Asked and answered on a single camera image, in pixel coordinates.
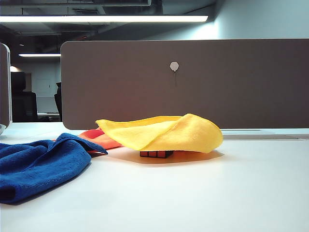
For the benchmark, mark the yellow microfiber rag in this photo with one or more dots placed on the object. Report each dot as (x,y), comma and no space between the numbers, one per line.
(181,137)

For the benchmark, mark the Rubik's cube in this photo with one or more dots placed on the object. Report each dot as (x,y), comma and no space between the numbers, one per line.
(152,154)

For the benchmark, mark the orange microfiber rag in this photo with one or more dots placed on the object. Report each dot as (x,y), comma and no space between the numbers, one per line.
(106,142)

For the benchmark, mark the blue microfiber rag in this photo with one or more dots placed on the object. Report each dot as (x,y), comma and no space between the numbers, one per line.
(43,166)

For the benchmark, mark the brown desk partition panel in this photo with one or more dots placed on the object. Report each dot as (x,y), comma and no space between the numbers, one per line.
(120,84)

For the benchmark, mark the white round adhesive hook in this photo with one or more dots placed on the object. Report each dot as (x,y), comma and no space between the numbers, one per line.
(174,65)

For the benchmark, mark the dark chair backrest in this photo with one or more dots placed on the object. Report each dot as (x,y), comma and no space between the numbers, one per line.
(58,101)

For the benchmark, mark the long ceiling light strip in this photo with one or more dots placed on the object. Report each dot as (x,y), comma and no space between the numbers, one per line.
(96,18)

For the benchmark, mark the black office chair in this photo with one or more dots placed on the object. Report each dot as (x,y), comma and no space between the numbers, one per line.
(24,106)

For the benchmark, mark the short ceiling light strip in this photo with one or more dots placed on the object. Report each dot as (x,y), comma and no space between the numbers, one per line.
(38,55)

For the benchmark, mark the white curved object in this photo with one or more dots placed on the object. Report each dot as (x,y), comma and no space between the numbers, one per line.
(1,129)

